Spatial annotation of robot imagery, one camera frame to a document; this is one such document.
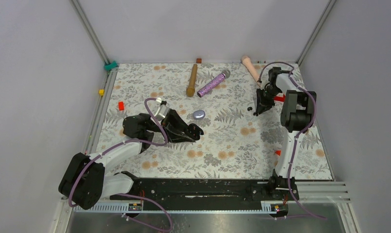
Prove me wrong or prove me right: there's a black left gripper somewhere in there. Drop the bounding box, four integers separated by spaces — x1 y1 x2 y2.
146 108 197 143

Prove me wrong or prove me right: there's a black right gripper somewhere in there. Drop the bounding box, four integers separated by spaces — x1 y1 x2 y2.
255 85 281 115

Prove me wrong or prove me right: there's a purple earbud charging case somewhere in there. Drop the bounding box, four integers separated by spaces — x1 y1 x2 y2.
193 110 206 120

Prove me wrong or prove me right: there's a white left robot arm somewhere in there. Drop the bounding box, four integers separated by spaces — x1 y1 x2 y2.
58 106 204 210

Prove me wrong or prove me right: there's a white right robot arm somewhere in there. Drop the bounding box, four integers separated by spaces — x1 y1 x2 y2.
254 67 317 200

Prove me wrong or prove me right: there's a red box with label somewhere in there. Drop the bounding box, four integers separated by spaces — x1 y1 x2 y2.
274 94 285 102

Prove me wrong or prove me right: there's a gold microphone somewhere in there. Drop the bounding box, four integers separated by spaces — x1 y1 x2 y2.
186 64 198 97

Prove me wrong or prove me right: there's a pink microphone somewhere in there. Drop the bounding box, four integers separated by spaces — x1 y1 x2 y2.
241 55 261 85

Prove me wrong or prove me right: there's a purple glitter microphone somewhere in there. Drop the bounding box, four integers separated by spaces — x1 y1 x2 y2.
197 69 230 98

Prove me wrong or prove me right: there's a small red block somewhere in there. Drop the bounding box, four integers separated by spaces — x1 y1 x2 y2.
118 101 124 111

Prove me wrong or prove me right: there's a teal corner clamp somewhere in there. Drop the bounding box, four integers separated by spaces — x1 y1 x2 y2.
104 61 118 71

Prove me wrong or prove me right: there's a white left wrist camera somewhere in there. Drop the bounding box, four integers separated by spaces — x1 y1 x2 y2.
154 101 170 121

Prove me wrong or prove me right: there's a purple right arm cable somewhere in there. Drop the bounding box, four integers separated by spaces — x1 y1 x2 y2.
258 62 327 221

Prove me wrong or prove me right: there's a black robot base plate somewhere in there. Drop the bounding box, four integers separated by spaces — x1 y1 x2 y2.
127 173 299 211

